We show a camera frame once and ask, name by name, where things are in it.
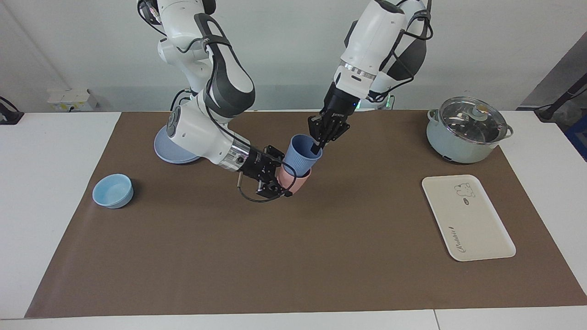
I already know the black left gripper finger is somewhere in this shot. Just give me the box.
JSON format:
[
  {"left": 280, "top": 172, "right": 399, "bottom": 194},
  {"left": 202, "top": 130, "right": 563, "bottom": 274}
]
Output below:
[
  {"left": 328, "top": 124, "right": 350, "bottom": 143},
  {"left": 308, "top": 115, "right": 327, "bottom": 154}
]

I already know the pink cup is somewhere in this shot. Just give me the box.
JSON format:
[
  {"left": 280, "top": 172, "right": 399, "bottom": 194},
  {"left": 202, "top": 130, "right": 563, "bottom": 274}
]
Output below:
[{"left": 277, "top": 166, "right": 312, "bottom": 197}]

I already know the blue ribbed cup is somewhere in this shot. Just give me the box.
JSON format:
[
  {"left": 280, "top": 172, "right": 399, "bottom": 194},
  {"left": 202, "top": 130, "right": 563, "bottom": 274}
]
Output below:
[{"left": 281, "top": 134, "right": 323, "bottom": 178}]

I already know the cream rabbit print tray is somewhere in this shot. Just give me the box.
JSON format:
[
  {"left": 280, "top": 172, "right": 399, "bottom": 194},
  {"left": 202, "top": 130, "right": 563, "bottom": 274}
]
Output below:
[{"left": 421, "top": 175, "right": 516, "bottom": 262}]

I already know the brown table mat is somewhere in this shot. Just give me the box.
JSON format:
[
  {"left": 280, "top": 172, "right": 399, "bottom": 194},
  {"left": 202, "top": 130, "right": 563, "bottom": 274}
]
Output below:
[{"left": 25, "top": 110, "right": 587, "bottom": 319}]

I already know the pale blue plate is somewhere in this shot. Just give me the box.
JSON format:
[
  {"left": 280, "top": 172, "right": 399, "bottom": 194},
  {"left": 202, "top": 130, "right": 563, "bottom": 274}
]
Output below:
[{"left": 154, "top": 125, "right": 202, "bottom": 165}]

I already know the pale green electric pot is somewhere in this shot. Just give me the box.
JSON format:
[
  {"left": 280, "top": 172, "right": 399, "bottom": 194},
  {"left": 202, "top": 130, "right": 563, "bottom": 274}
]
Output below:
[{"left": 426, "top": 96, "right": 514, "bottom": 164}]

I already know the glass pot lid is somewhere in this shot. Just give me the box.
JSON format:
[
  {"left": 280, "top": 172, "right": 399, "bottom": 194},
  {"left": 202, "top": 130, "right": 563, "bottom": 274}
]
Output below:
[{"left": 438, "top": 96, "right": 508, "bottom": 145}]

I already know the light blue bowl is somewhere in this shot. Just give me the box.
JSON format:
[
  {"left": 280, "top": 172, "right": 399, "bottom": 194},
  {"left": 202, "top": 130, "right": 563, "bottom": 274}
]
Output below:
[{"left": 92, "top": 173, "right": 134, "bottom": 209}]

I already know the blue crate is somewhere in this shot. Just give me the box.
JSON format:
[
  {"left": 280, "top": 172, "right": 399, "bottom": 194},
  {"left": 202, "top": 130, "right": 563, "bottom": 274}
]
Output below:
[{"left": 566, "top": 115, "right": 587, "bottom": 161}]

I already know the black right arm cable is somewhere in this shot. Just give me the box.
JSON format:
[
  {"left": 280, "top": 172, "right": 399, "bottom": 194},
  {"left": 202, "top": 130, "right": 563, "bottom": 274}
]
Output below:
[{"left": 138, "top": 0, "right": 285, "bottom": 203}]

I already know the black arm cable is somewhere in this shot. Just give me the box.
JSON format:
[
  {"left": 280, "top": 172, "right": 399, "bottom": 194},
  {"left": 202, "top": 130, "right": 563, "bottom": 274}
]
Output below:
[
  {"left": 138, "top": 0, "right": 285, "bottom": 203},
  {"left": 367, "top": 0, "right": 434, "bottom": 104}
]

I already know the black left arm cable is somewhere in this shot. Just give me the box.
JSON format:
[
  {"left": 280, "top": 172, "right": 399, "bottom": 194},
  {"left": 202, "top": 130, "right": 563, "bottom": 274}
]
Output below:
[{"left": 367, "top": 0, "right": 434, "bottom": 104}]

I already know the white wall socket box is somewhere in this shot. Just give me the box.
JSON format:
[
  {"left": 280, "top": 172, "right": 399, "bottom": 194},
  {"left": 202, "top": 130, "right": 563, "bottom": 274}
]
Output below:
[{"left": 46, "top": 88, "right": 98, "bottom": 112}]

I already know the black stand with cable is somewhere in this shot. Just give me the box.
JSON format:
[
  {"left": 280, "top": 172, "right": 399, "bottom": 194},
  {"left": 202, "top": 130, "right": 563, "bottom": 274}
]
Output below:
[{"left": 534, "top": 85, "right": 587, "bottom": 122}]

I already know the black clamp with cable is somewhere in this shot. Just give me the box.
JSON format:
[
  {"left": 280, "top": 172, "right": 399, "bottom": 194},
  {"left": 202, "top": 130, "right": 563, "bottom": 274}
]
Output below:
[{"left": 0, "top": 96, "right": 24, "bottom": 125}]

